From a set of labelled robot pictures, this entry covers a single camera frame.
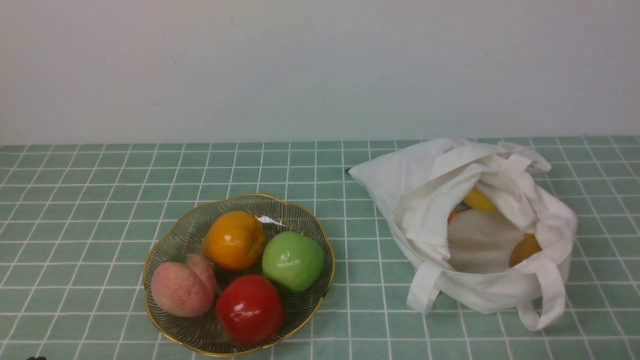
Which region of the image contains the small orange tangerine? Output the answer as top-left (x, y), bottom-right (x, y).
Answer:
top-left (446, 210), bottom-right (457, 225)

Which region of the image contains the yellow orange mango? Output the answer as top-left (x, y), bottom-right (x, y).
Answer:
top-left (462, 187), bottom-right (498, 212)

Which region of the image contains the white cloth tote bag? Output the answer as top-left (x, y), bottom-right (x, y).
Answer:
top-left (347, 138), bottom-right (578, 331)

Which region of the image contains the orange persimmon fruit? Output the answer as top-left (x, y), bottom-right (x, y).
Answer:
top-left (202, 210), bottom-right (267, 272)

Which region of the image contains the gold-rimmed glass fruit bowl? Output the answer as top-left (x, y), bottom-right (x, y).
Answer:
top-left (143, 193), bottom-right (336, 358)

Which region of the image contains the brown kiwi fruit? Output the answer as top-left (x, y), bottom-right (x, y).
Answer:
top-left (509, 233), bottom-right (542, 268)

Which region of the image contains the green apple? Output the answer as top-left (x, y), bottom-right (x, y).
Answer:
top-left (262, 231), bottom-right (324, 294)

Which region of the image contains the red apple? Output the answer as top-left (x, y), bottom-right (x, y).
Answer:
top-left (215, 274), bottom-right (285, 347)

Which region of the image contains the pink peach with leaf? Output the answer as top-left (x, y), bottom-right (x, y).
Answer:
top-left (150, 254), bottom-right (217, 318)

